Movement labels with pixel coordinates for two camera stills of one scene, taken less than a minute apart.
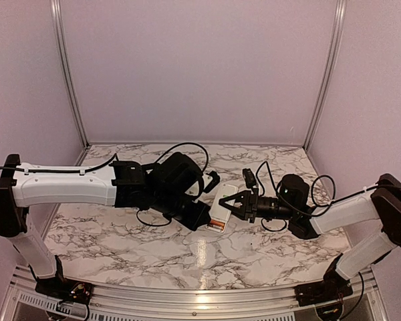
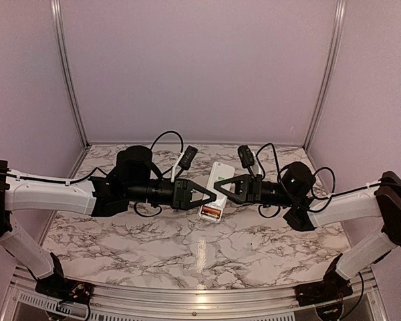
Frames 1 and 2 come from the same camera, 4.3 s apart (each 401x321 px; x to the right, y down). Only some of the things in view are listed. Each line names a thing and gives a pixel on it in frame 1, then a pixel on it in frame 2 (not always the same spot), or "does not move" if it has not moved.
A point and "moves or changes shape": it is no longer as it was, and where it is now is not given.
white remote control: (220, 215) moves or changes shape
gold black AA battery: (216, 227) to (211, 214)
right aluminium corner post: (339, 23) does not move
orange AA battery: (217, 223) to (211, 210)
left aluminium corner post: (58, 24) does not move
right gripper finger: (237, 212) to (241, 183)
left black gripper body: (192, 221) to (179, 195)
